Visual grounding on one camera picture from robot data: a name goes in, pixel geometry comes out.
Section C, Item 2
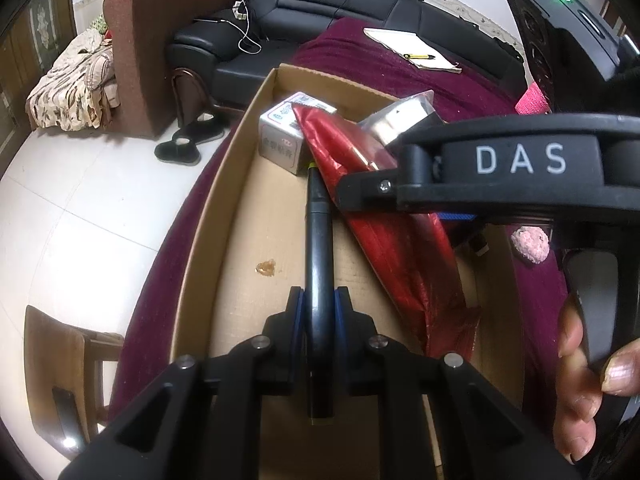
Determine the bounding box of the red foil packet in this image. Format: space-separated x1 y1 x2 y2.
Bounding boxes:
291 102 483 361

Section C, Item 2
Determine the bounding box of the black marker yellow-green cap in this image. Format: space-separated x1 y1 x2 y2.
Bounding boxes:
305 162 337 426

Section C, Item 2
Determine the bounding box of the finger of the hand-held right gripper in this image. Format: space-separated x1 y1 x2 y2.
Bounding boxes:
335 169 401 213

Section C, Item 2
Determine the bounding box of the person's right hand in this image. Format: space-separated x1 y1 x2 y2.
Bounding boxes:
552 294 640 466

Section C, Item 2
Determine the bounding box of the beige patterned blanket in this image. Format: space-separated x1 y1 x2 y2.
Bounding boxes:
25 27 121 133

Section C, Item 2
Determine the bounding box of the pink cloth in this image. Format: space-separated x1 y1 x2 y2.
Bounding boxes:
515 81 551 116

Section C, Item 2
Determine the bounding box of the small white printed box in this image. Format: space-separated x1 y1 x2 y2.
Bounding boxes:
258 91 338 177

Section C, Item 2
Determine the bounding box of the brown armchair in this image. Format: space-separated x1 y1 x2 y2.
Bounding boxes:
102 0 249 140

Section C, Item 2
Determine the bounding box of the maroon table cloth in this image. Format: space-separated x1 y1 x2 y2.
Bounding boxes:
107 16 571 480

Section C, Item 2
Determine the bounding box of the wooden chair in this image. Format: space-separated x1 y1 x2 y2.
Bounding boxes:
22 304 126 461

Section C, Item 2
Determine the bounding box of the black slipper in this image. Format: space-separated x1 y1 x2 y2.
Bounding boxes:
172 112 226 146
154 135 202 166

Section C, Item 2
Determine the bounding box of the white notebook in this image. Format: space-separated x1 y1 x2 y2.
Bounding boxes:
362 26 462 75

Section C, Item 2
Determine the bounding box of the pink plush toy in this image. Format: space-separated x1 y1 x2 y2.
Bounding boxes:
510 225 551 267

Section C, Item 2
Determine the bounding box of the wooden door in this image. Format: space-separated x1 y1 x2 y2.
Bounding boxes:
0 0 78 176

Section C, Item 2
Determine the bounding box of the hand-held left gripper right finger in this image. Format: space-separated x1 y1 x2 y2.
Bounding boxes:
334 286 583 480

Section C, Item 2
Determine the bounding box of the black leather sofa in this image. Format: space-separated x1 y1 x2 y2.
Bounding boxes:
167 0 526 121

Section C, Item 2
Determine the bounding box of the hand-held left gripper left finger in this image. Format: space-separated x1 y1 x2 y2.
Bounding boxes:
57 286 307 480

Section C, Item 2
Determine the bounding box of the white charging cable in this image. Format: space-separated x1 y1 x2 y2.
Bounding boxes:
235 15 263 56

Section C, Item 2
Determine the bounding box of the cardboard box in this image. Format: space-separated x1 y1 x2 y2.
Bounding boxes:
170 62 526 480

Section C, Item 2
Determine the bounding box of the clear plastic packet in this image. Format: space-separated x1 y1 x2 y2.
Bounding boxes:
357 90 448 148

